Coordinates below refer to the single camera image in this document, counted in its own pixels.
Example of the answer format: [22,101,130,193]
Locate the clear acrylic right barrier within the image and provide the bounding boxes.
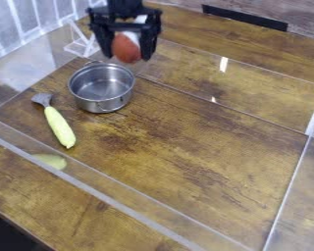
[264,112,314,251]

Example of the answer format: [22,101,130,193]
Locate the yellow toy corn cob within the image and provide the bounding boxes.
[31,93,77,149]

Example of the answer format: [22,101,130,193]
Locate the silver metal pot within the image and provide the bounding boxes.
[68,61,135,114]

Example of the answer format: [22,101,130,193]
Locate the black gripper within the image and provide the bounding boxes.
[87,0,162,61]

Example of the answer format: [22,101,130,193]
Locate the clear acrylic barrier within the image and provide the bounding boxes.
[264,112,314,251]
[0,122,252,251]

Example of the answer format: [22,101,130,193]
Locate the red and white toy mushroom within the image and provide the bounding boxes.
[110,14,150,65]

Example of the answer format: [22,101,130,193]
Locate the clear acrylic front barrier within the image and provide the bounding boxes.
[0,122,252,251]

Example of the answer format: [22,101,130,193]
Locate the black strip on table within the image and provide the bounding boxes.
[202,4,288,31]

